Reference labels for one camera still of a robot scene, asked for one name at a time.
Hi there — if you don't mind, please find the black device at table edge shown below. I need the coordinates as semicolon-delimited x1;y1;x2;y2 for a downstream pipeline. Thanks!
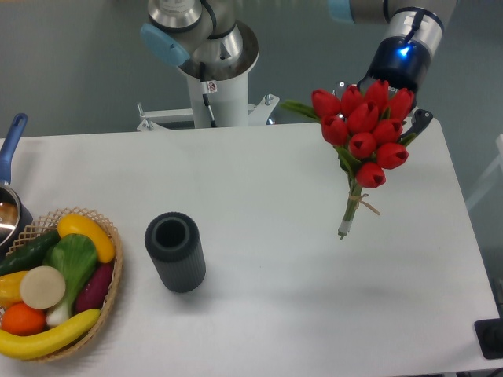
474;318;502;360

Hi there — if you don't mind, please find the beige round disc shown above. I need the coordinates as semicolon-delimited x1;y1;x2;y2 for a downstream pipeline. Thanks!
20;265;66;309

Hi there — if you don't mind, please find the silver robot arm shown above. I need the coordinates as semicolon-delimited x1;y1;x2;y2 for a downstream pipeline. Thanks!
138;1;457;131

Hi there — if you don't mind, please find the woven wicker basket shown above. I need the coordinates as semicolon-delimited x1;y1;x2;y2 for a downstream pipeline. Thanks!
1;207;123;361

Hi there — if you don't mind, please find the orange fruit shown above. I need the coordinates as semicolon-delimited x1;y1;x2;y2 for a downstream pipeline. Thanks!
1;302;46;336

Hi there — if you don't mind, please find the red tulip bouquet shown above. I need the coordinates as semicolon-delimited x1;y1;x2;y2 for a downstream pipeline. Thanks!
281;80;417;239

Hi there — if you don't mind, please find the green bok choy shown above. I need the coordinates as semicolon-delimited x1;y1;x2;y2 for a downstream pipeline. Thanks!
43;234;97;328

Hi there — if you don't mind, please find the dark grey ribbed vase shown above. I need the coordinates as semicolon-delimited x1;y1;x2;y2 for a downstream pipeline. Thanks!
144;212;206;293

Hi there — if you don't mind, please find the long yellow banana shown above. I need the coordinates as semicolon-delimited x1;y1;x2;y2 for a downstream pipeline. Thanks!
1;309;101;361

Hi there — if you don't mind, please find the green cucumber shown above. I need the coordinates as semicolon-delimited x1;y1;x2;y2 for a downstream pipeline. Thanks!
1;230;61;276

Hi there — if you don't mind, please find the yellow pepper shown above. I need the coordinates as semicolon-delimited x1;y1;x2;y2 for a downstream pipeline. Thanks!
0;271;28;309

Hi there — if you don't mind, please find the blue handled pot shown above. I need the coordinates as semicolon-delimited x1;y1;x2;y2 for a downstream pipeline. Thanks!
1;113;32;259

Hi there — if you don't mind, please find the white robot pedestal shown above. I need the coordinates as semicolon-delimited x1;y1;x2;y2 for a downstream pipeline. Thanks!
136;19;281;133

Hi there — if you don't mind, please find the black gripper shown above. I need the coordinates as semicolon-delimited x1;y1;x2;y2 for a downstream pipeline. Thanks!
334;38;433;146

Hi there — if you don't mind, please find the purple sweet potato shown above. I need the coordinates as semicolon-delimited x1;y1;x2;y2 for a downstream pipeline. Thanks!
75;264;113;313

